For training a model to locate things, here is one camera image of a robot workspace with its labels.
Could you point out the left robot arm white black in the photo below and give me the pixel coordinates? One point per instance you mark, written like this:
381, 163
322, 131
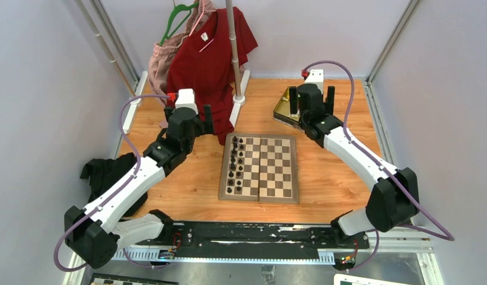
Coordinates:
95, 232

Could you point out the white rack base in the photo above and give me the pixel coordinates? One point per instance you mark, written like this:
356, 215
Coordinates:
239, 99

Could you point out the yellow metal tin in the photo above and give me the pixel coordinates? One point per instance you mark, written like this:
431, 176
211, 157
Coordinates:
281, 112

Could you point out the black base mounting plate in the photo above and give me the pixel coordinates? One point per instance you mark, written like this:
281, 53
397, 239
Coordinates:
254, 241

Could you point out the black cloth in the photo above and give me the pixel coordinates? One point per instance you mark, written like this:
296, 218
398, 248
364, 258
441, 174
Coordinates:
104, 173

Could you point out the black chess pieces row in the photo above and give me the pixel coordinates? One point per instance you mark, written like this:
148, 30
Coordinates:
235, 167

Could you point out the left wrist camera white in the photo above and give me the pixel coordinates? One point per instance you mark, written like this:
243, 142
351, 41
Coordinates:
186, 98

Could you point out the red t-shirt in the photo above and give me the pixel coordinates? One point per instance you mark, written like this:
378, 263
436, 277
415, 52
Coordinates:
204, 64

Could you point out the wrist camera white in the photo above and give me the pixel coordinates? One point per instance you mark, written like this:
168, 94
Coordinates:
316, 76
186, 98

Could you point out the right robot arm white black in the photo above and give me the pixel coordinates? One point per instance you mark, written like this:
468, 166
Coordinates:
394, 192

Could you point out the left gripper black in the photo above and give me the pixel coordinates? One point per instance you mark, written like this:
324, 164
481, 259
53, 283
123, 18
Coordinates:
207, 127

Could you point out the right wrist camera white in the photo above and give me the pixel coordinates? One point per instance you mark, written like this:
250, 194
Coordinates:
316, 76

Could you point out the wooden chess board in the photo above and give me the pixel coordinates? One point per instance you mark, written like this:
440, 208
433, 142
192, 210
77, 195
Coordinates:
270, 173

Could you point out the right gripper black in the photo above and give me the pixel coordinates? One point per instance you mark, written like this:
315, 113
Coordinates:
329, 104

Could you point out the pink garment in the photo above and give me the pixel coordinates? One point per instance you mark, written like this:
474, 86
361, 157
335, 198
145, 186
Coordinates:
165, 50

